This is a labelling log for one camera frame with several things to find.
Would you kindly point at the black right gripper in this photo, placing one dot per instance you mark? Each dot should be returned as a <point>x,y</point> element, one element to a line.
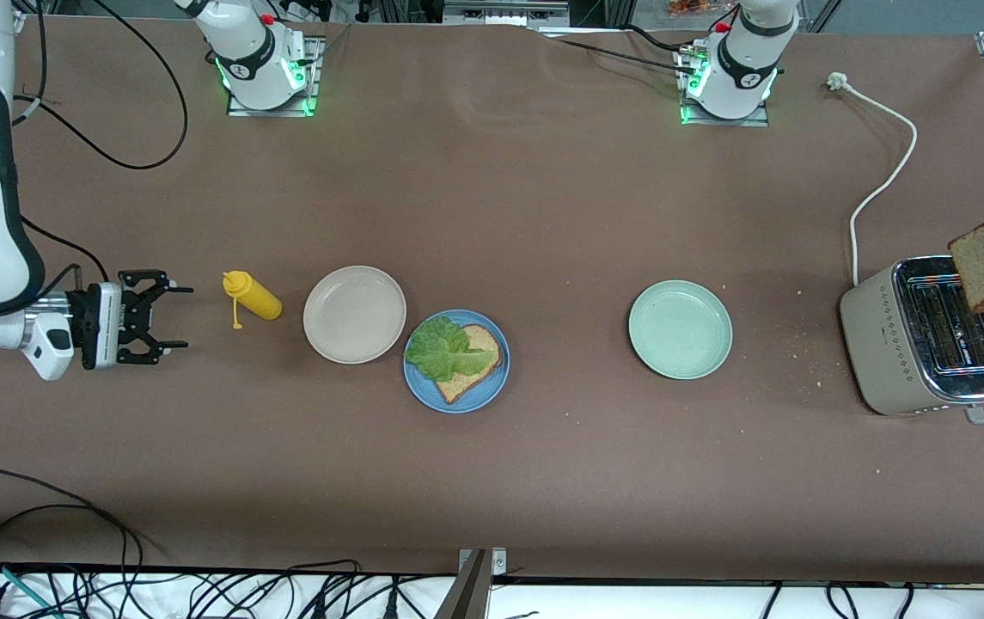
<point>84,320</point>

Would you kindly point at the green lettuce leaf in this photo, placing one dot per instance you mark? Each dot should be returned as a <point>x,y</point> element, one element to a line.
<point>444,351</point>

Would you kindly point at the beige round plate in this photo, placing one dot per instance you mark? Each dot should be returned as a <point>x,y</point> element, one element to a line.
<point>354,314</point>

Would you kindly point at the blue round plate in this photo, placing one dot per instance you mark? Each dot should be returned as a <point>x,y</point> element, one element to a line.
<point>423,391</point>

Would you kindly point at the mint green round plate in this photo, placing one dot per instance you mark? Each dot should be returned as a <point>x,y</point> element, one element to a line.
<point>681,329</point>

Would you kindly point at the yellow mustard squeeze bottle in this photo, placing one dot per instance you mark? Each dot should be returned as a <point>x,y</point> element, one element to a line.
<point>259,299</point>

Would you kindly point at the beige chrome toaster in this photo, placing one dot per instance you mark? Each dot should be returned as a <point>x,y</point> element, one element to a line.
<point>883,344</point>

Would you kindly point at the orange snack package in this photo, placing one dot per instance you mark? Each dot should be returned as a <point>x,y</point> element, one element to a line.
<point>689,7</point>

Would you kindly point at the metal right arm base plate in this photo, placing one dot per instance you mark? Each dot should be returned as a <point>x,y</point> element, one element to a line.
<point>316,77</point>

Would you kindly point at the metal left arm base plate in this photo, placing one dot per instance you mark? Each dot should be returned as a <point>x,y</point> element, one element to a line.
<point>758,121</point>

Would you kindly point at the aluminium profile post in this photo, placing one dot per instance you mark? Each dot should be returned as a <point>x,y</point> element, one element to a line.
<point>470,593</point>

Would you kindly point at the silver frame rail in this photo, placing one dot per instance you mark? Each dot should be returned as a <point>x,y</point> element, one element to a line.
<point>504,13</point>

